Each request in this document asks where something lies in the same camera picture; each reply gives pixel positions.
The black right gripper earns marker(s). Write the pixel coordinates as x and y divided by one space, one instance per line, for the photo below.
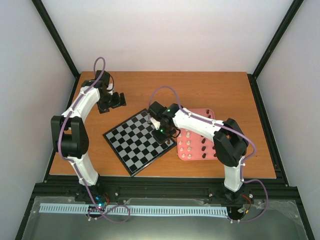
160 139

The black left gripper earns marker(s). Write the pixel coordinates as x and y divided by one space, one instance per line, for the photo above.
117 103

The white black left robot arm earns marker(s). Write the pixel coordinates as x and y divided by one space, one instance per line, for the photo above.
69 136

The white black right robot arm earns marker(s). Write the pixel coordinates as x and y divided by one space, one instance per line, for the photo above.
229 142

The black white chessboard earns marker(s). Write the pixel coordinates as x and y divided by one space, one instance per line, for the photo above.
134 145

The pink plastic tray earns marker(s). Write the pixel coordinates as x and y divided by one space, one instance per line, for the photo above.
195 150

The metal sheet front cover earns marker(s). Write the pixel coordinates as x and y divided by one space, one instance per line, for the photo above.
275 220

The light blue cable duct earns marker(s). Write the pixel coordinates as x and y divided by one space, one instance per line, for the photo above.
136 210

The black left frame post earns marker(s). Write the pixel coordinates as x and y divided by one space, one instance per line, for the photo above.
44 15

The black frame post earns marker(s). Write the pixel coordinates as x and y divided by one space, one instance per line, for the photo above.
44 15
279 33

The black aluminium frame base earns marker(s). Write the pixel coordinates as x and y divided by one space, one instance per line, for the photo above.
231 94

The black right frame post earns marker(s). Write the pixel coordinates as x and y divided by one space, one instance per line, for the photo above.
279 33

